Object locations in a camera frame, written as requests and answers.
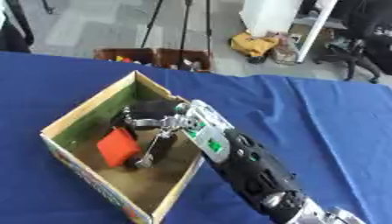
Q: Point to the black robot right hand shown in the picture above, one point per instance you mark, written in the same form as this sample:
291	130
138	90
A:
150	112

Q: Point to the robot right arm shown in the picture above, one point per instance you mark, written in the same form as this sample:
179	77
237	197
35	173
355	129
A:
255	169

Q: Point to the brown cardboard box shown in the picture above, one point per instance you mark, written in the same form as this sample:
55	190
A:
191	59
125	55

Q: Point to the tan cardboard box green inside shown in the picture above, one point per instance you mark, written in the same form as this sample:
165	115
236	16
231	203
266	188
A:
132	186

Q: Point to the orange rectangular block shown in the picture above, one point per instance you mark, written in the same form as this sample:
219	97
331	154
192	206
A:
117	147

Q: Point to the black tripod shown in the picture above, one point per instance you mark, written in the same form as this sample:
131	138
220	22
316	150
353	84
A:
184	32

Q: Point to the yellow bag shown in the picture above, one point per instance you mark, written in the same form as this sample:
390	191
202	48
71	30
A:
252	43

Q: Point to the white panel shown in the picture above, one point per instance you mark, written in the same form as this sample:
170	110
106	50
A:
275	17

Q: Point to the black office chair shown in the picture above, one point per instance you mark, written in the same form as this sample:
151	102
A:
365	38

